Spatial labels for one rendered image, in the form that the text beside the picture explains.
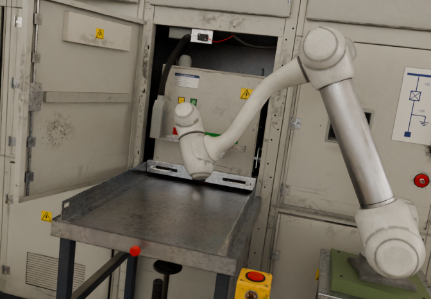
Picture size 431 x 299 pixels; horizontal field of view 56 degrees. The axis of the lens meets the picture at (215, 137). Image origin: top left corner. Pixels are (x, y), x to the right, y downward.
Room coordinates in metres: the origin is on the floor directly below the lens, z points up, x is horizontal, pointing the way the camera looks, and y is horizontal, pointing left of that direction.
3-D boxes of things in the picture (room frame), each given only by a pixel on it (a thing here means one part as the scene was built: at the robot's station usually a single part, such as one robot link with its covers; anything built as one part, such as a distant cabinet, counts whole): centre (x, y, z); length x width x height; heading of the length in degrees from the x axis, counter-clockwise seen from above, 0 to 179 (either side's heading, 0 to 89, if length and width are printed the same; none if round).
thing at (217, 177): (1.93, 0.05, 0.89); 0.54 x 0.05 x 0.06; 78
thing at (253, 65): (2.26, -0.02, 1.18); 0.78 x 0.69 x 0.79; 168
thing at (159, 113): (1.89, 0.27, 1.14); 0.08 x 0.05 x 0.17; 168
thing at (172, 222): (1.54, 0.13, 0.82); 0.68 x 0.62 x 0.06; 168
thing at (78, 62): (1.68, 0.55, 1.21); 0.63 x 0.07 x 0.74; 152
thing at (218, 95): (1.91, 0.05, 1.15); 0.48 x 0.01 x 0.48; 78
